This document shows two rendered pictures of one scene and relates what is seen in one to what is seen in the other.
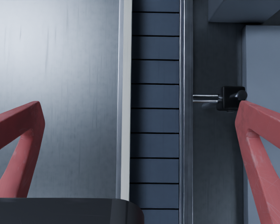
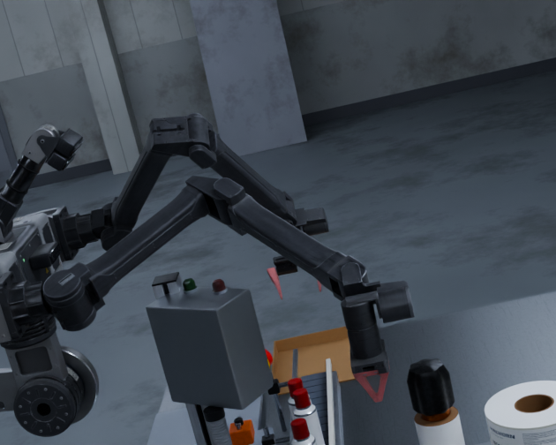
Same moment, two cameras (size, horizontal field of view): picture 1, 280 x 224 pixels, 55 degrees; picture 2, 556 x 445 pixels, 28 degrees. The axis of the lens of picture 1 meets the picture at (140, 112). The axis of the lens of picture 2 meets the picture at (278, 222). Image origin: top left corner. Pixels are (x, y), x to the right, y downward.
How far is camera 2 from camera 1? 272 cm
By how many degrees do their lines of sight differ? 78
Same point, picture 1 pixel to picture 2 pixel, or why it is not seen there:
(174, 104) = not seen: hidden behind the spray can
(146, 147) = (319, 393)
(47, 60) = (394, 423)
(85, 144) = (363, 403)
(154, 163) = (314, 390)
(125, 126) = (329, 384)
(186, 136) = (295, 372)
